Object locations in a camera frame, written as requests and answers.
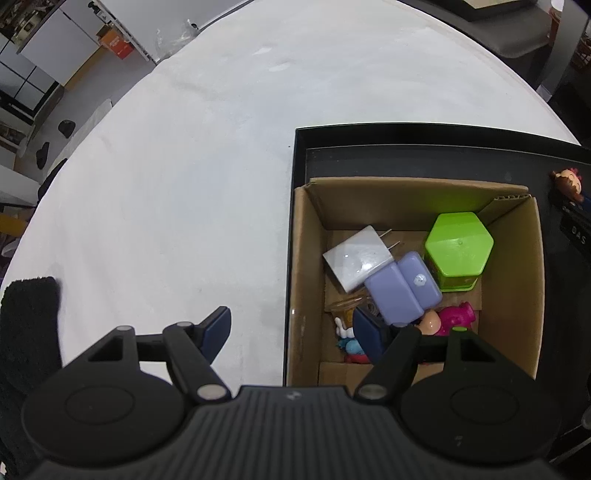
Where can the orange box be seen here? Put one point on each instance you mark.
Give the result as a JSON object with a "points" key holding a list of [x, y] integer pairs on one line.
{"points": [[117, 46]]}

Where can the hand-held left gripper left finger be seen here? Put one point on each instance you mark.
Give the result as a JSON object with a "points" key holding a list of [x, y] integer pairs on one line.
{"points": [[217, 330]]}

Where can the white plug charger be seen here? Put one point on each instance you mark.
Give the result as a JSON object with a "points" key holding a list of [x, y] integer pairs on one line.
{"points": [[355, 263]]}

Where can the black plastic tray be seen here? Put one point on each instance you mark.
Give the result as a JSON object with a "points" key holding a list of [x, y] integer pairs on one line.
{"points": [[415, 157]]}

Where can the pink plastic toy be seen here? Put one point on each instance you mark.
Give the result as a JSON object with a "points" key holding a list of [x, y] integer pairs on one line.
{"points": [[457, 318]]}

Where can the black cloth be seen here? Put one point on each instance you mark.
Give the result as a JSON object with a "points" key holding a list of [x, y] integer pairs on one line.
{"points": [[27, 332]]}

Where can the brown-haired doll figurine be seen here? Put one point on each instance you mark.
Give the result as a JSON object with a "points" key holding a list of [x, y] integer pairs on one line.
{"points": [[565, 182]]}

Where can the white cabinet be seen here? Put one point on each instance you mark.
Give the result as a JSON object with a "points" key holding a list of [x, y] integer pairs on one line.
{"points": [[60, 46]]}

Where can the lavender plastic case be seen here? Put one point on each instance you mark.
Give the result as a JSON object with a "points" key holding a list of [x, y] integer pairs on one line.
{"points": [[397, 290]]}

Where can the peach toy head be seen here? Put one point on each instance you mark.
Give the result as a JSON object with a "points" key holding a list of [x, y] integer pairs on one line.
{"points": [[429, 321]]}

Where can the brown cardboard box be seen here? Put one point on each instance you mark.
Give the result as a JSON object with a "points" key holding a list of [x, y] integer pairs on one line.
{"points": [[512, 277]]}

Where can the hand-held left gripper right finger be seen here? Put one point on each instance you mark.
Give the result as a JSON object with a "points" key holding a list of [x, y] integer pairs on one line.
{"points": [[369, 334]]}

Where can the black shoe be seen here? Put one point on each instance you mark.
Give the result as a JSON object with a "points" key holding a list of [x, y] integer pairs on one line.
{"points": [[43, 156], [67, 128]]}

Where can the black framed tan board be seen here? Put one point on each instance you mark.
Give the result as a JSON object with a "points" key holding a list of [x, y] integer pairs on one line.
{"points": [[503, 5]]}

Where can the blue monster figurine with mug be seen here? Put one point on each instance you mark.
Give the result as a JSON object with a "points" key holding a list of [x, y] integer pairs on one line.
{"points": [[353, 346]]}

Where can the grey cushion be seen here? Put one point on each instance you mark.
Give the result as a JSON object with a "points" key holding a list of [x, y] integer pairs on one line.
{"points": [[503, 34]]}

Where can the green hexagonal tin box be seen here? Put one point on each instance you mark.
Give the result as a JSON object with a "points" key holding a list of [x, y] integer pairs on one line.
{"points": [[457, 244]]}

